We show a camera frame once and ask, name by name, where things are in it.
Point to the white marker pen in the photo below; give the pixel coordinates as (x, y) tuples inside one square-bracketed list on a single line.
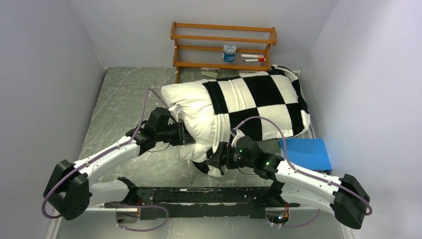
[(251, 56)]

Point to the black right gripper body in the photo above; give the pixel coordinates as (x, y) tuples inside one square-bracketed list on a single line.
[(234, 158)]

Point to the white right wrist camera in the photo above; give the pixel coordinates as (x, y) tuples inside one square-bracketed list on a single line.
[(236, 135)]

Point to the red capped marker pen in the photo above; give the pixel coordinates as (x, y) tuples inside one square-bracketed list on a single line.
[(255, 60)]

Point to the small white red box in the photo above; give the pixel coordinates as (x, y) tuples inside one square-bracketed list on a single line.
[(247, 72)]

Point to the black white checkered pillowcase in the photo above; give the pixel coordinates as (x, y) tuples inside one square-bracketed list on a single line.
[(263, 105)]

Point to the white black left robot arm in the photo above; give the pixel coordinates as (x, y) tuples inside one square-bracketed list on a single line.
[(74, 187)]

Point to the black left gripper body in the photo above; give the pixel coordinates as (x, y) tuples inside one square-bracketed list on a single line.
[(174, 133)]

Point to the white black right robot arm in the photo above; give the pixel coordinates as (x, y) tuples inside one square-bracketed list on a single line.
[(343, 197)]

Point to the blue white round jar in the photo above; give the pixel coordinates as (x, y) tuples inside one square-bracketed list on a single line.
[(229, 51)]

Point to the wooden shelf rack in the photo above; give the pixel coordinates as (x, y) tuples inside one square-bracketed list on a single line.
[(221, 46)]

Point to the blue foam block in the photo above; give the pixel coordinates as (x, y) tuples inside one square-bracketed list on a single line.
[(309, 153)]

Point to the white pillow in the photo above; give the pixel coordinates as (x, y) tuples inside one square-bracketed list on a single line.
[(197, 113)]

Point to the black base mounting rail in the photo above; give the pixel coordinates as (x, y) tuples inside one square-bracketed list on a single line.
[(251, 202)]

